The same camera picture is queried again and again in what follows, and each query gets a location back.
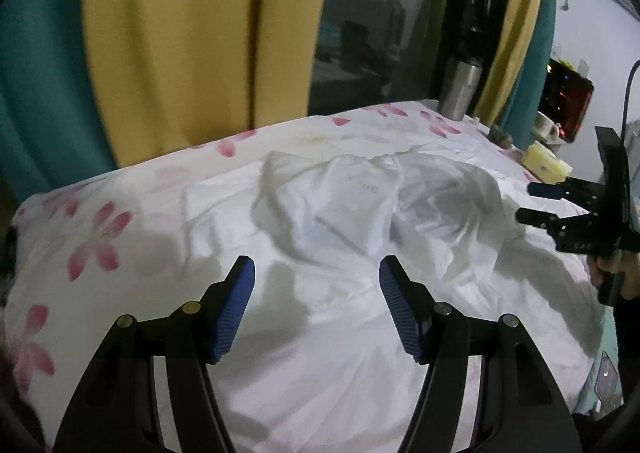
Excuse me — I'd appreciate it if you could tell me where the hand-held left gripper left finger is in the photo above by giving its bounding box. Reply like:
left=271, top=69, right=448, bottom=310
left=52, top=255, right=257, bottom=453

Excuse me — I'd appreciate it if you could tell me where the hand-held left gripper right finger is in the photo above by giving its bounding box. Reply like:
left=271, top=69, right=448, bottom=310
left=378, top=255, right=583, bottom=453

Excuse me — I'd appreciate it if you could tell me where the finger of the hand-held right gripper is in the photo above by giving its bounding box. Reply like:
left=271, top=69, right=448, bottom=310
left=515, top=207, right=593, bottom=236
left=526, top=178, right=601, bottom=206

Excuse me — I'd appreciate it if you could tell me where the white shirt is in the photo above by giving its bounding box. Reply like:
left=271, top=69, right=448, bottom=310
left=185, top=143, right=608, bottom=453

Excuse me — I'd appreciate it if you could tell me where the person's right forearm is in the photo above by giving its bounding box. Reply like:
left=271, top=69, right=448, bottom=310
left=612, top=290, right=640, bottom=409

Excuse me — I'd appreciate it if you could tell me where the person's right hand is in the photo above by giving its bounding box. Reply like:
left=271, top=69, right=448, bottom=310
left=587, top=252, right=640, bottom=303

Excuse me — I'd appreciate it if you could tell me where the yellow tissue box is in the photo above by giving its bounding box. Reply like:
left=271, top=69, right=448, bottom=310
left=521, top=142, right=568, bottom=182

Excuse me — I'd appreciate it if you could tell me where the white mug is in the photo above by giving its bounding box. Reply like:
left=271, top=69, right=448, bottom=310
left=534, top=112, right=561, bottom=139

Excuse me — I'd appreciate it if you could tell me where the computer case with red lights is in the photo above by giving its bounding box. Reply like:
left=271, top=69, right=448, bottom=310
left=537, top=58, right=595, bottom=141

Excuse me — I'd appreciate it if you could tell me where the steel tumbler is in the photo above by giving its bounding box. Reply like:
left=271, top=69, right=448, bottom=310
left=439, top=56, right=483, bottom=121

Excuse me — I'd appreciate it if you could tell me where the narrow teal curtain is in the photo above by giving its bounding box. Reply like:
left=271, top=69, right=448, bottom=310
left=500, top=0, right=558, bottom=149

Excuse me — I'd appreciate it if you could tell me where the floral bed sheet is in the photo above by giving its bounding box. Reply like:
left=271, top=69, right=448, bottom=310
left=0, top=100, right=608, bottom=453

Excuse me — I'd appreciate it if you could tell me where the narrow yellow curtain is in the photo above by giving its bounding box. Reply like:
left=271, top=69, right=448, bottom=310
left=472, top=0, right=546, bottom=126

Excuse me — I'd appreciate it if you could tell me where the dark window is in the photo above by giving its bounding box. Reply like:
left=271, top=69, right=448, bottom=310
left=307, top=0, right=493, bottom=116

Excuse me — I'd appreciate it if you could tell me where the wide yellow curtain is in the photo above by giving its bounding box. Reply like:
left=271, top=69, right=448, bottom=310
left=82, top=0, right=336, bottom=169

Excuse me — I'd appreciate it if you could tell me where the wide teal curtain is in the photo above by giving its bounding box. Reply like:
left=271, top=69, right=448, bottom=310
left=0, top=0, right=118, bottom=206

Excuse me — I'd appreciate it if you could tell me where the black cable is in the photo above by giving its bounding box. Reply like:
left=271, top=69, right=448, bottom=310
left=622, top=60, right=640, bottom=134

